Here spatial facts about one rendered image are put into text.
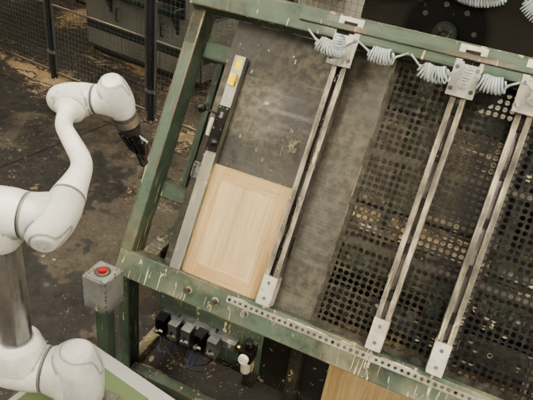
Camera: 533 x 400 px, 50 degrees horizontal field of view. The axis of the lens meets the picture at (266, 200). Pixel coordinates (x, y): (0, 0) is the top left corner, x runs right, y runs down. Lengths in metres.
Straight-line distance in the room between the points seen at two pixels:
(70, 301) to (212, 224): 1.50
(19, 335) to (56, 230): 0.48
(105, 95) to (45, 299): 2.04
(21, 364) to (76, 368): 0.17
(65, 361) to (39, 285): 1.96
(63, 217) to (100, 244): 2.56
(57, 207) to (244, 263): 1.04
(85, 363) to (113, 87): 0.88
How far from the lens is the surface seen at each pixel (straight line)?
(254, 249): 2.41
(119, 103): 1.97
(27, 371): 2.02
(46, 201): 1.62
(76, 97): 2.01
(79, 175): 1.71
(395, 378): 2.33
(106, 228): 4.30
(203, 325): 2.51
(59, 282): 3.87
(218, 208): 2.46
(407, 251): 2.23
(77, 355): 1.96
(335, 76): 2.33
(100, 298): 2.48
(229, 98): 2.47
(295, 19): 2.40
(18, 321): 1.91
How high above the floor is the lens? 2.53
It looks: 33 degrees down
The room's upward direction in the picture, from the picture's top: 8 degrees clockwise
